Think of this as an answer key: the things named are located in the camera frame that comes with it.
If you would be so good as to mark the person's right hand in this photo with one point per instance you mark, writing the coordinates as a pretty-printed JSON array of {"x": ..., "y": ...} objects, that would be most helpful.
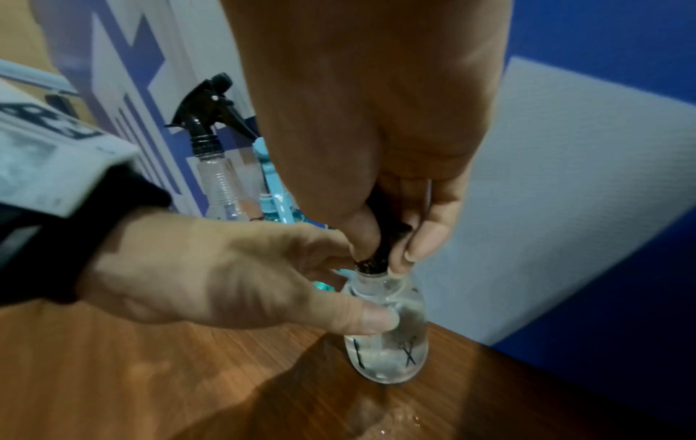
[{"x": 370, "y": 86}]

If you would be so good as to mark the person's left hand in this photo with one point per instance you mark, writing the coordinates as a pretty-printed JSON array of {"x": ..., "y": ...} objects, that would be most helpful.
[{"x": 217, "y": 275}]

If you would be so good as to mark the clear spray bottle black sprayer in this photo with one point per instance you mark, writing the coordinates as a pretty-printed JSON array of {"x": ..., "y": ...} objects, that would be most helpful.
[
  {"x": 386, "y": 352},
  {"x": 215, "y": 172}
]

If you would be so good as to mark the teal spray bottle blue sprayer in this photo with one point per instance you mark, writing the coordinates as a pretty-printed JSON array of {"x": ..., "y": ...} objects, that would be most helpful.
[{"x": 272, "y": 185}]

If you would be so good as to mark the left marker wristband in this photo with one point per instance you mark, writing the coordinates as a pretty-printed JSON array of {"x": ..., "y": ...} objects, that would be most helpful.
[{"x": 54, "y": 172}]

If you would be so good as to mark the blue banner with white print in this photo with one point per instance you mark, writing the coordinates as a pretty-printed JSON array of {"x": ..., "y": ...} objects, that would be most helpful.
[{"x": 571, "y": 172}]

